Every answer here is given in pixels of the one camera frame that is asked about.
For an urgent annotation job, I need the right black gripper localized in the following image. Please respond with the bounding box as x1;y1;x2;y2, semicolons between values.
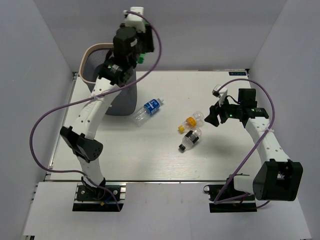
204;94;243;127

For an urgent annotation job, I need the yellow cap small bottle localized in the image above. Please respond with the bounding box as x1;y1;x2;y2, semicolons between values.
177;111;205;133

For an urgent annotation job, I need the green plastic bottle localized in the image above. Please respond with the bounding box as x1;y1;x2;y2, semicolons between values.
136;53;146;64

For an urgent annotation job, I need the black label black cap bottle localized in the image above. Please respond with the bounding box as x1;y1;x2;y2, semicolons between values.
178;128;202;152

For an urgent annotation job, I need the blue label plastic bottle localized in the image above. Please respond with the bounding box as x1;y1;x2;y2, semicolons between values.
133;98;164;127

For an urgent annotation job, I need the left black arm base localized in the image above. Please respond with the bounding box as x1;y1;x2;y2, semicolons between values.
72;182;126;213

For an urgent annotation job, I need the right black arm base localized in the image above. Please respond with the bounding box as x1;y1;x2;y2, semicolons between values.
203;180;258;214

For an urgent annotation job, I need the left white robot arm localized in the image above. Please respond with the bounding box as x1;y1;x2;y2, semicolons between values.
60;23;154;200

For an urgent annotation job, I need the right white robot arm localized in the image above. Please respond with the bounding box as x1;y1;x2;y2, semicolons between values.
205;85;303;203

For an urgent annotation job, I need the grey mesh waste bin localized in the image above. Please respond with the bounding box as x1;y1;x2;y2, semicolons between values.
78;43;138;116

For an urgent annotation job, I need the blue table label sticker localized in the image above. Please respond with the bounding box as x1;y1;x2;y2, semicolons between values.
228;71;247;76

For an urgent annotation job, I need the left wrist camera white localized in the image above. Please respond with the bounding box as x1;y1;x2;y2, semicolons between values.
123;6;146;33

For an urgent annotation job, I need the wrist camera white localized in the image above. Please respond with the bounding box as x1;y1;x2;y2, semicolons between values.
123;6;146;33
212;84;228;107

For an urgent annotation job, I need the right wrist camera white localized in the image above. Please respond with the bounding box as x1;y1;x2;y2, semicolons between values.
212;84;228;107

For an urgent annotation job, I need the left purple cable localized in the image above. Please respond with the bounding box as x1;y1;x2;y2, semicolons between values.
29;9;163;210

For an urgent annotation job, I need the purple cable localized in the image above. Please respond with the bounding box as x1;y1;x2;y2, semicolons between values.
213;78;276;210
29;9;163;210

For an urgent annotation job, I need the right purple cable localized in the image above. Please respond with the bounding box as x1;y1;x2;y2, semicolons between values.
213;78;276;210

